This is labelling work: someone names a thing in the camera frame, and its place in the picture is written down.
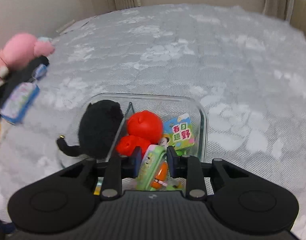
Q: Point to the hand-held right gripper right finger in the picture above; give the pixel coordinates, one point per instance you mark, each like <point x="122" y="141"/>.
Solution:
<point x="171" y="162"/>

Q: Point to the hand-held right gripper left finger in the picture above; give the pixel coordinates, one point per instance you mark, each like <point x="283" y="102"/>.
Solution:
<point x="137" y="161"/>

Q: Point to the green and pink toy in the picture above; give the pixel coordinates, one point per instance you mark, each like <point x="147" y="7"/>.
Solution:
<point x="153" y="160"/>

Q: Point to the colourful card packet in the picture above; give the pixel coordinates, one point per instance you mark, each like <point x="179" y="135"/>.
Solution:
<point x="180" y="130"/>

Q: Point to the red toy figure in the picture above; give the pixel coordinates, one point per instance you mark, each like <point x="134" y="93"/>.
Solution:
<point x="143" y="126"/>

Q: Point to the black plush toy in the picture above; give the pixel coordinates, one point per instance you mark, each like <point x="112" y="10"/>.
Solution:
<point x="98" y="127"/>

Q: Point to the clear glass container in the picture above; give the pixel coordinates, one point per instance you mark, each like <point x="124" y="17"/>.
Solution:
<point x="201" y="120"/>

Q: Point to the blue white pouch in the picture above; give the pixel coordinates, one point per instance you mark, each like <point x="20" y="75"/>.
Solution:
<point x="20" y="101"/>

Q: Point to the black cloth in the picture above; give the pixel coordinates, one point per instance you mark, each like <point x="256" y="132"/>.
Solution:
<point x="20" y="76"/>

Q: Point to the person's leg in jeans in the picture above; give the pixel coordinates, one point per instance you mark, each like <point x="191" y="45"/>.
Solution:
<point x="0" y="230"/>

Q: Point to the pink plush toy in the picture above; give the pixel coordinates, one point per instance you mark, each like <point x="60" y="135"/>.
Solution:
<point x="18" y="50"/>

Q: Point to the beige padded headboard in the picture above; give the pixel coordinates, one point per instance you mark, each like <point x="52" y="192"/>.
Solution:
<point x="304" y="15"/>

